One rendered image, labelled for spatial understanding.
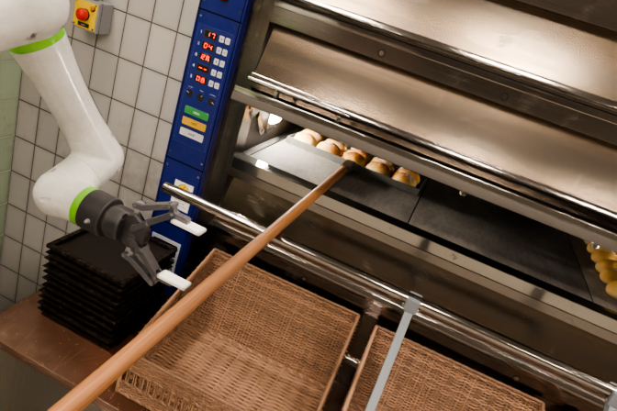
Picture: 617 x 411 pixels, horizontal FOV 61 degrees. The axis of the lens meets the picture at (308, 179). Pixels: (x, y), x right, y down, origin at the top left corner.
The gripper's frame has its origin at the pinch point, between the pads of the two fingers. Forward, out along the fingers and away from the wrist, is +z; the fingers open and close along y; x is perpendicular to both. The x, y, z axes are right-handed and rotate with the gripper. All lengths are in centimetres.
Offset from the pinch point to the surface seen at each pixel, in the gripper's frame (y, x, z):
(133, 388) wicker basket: 56, -15, -13
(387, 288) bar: 1.0, -27.2, 39.6
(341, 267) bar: 1.2, -27.2, 27.2
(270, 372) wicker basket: 59, -50, 16
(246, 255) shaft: -2.0, -7.4, 9.2
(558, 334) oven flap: 11, -66, 90
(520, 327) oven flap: 14, -66, 80
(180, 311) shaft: -1.7, 18.4, 8.9
